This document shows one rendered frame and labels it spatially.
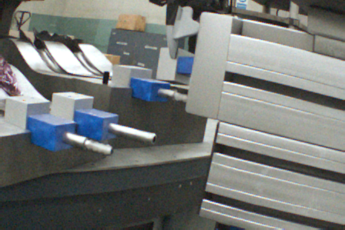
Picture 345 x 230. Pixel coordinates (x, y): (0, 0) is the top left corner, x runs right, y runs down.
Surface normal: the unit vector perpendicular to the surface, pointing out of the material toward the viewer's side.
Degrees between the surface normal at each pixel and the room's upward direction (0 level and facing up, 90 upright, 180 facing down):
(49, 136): 90
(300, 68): 90
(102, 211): 90
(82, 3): 90
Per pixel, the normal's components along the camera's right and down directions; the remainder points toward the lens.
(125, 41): -0.53, 0.00
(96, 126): -0.33, 0.04
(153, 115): 0.79, 0.20
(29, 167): 0.93, 0.19
